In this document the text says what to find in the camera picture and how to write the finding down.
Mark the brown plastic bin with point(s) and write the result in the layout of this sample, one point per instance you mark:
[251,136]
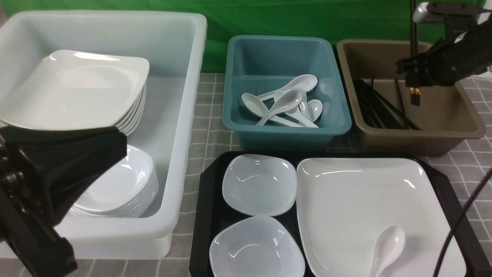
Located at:
[446,115]

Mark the white spoon small right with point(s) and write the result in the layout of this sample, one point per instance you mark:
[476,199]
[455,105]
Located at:
[315,107]

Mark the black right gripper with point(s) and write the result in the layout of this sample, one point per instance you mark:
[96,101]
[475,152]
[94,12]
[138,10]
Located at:
[445,64]

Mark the large white rice plate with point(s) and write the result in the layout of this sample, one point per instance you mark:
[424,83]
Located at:
[343,204]

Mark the black serving tray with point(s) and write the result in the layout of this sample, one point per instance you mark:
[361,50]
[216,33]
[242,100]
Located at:
[213,215]

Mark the stack of white plates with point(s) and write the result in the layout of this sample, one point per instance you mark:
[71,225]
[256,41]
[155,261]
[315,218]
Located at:
[72,90]

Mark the white bowl lower tray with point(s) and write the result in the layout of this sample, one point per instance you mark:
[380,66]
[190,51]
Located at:
[259,246]

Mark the white bowl tray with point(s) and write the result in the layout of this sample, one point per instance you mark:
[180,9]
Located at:
[257,185]
[259,246]

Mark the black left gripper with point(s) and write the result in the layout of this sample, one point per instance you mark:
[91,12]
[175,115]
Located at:
[43,173]

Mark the stack of white bowls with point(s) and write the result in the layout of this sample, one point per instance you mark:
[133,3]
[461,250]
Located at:
[124,191]

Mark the white spoon long top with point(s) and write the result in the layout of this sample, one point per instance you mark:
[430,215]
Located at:
[306,82]

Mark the large white plastic tub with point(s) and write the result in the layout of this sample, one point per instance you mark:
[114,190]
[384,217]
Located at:
[173,43]

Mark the white bowl upper tray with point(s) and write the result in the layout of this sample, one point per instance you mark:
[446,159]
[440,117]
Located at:
[257,185]

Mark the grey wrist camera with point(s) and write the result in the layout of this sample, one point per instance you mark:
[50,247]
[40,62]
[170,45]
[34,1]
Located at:
[434,12]

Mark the black chopstick gold band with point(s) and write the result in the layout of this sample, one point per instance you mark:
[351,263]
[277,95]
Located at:
[415,96]

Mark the teal plastic bin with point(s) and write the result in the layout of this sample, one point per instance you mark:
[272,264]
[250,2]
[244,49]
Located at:
[260,64]

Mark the black chopsticks in bin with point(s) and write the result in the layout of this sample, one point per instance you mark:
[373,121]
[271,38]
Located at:
[377,111]

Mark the green backdrop cloth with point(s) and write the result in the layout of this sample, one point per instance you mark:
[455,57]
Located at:
[332,20]

